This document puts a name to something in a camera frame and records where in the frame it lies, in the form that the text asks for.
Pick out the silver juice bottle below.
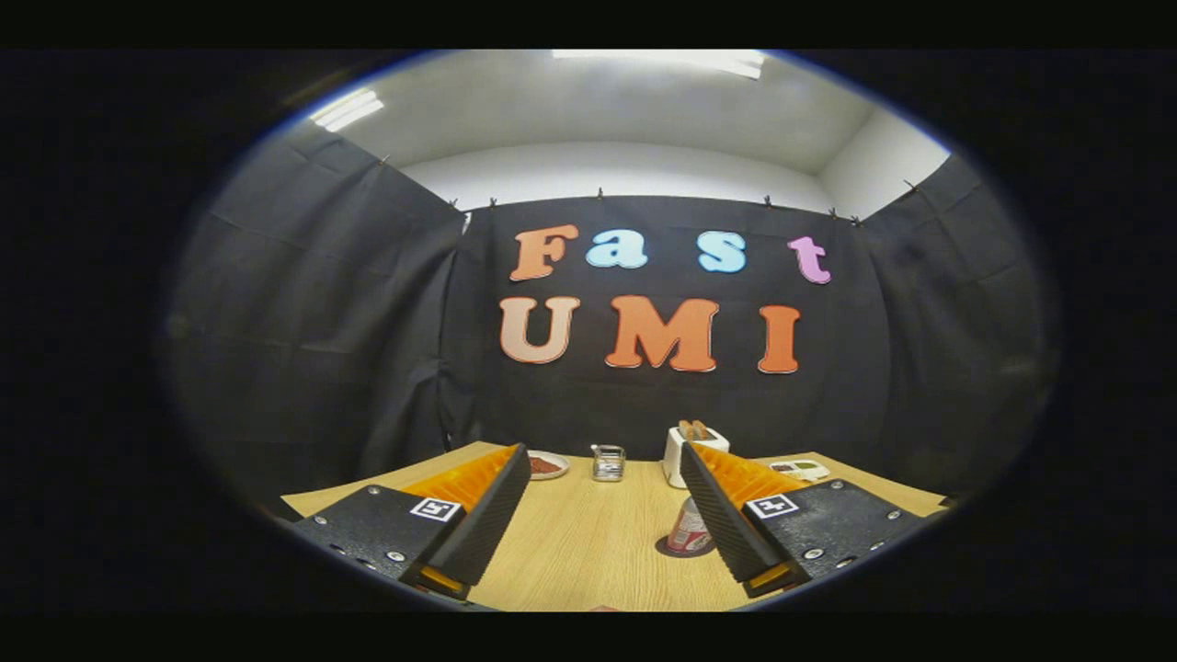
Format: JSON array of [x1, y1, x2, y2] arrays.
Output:
[[666, 496, 714, 554]]

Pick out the white toaster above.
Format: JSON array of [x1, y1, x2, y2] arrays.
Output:
[[662, 425, 731, 489]]

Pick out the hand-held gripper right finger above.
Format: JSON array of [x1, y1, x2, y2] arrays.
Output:
[[680, 441, 930, 600]]

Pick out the small ceiling light panel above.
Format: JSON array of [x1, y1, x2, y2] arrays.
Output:
[[309, 88, 385, 133]]

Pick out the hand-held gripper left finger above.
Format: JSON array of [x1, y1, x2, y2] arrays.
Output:
[[292, 443, 532, 603]]

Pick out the wooden table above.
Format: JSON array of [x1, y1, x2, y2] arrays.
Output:
[[280, 441, 948, 612]]

